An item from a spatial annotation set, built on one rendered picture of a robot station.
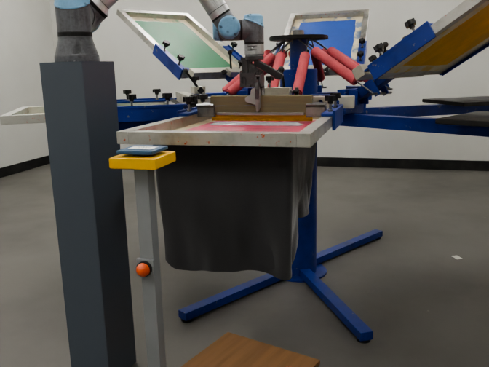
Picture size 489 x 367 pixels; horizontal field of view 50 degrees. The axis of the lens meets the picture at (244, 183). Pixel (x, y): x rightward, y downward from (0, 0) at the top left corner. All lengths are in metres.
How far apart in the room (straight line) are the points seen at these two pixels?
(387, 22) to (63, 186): 4.73
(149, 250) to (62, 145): 0.66
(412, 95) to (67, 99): 4.73
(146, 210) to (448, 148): 5.09
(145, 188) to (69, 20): 0.76
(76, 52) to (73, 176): 0.43
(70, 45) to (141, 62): 4.95
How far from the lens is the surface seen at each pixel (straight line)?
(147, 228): 1.43
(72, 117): 1.91
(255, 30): 2.05
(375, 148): 6.21
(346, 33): 3.96
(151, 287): 1.48
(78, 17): 1.94
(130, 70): 6.94
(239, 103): 2.09
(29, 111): 3.02
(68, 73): 1.90
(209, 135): 1.51
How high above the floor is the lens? 1.17
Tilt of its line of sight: 12 degrees down
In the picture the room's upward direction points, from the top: 1 degrees counter-clockwise
